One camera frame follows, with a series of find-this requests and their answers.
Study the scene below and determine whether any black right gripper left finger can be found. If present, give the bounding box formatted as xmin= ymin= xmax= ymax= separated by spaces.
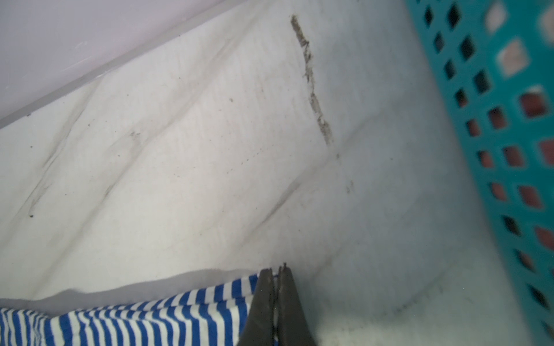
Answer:
xmin=238 ymin=268 xmax=275 ymax=346

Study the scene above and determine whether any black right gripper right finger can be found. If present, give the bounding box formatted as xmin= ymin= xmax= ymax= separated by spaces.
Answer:
xmin=277 ymin=263 xmax=316 ymax=346

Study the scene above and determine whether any blue white striped tank top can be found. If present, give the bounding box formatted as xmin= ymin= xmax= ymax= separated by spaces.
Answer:
xmin=1 ymin=274 xmax=259 ymax=345

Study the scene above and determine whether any red white striped tank top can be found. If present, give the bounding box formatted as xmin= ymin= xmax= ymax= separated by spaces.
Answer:
xmin=475 ymin=1 xmax=553 ymax=273

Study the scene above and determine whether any teal plastic basket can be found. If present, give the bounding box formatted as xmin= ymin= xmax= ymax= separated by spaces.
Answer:
xmin=407 ymin=1 xmax=553 ymax=345

